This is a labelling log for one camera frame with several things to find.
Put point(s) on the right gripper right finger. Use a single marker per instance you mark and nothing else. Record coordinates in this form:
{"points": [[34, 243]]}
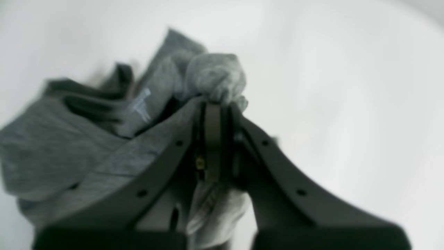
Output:
{"points": [[292, 211]]}

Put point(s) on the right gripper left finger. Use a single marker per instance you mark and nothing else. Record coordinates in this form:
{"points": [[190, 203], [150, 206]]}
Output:
{"points": [[151, 211]]}

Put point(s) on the grey t-shirt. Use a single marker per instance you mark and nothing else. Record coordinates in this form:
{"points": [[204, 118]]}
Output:
{"points": [[76, 144]]}

